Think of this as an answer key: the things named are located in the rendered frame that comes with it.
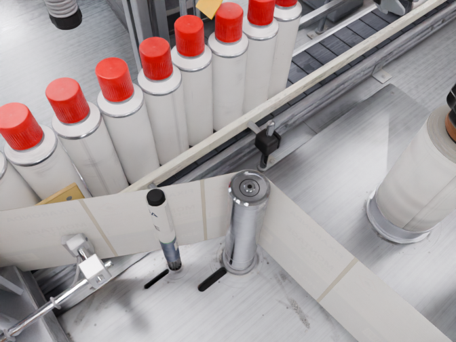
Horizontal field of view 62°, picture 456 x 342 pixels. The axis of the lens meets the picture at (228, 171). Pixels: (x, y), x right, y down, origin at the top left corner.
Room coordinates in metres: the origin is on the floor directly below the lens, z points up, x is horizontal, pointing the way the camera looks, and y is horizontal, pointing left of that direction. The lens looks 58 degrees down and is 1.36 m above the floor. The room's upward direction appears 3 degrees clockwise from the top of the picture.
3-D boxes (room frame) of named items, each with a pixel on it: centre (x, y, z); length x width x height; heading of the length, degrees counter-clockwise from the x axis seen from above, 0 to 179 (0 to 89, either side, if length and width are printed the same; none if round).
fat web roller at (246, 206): (0.17, -0.02, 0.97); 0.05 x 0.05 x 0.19
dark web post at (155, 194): (0.16, 0.06, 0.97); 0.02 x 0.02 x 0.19
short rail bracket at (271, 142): (0.34, -0.06, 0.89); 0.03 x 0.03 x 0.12; 41
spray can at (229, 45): (0.39, 0.01, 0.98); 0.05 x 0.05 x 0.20
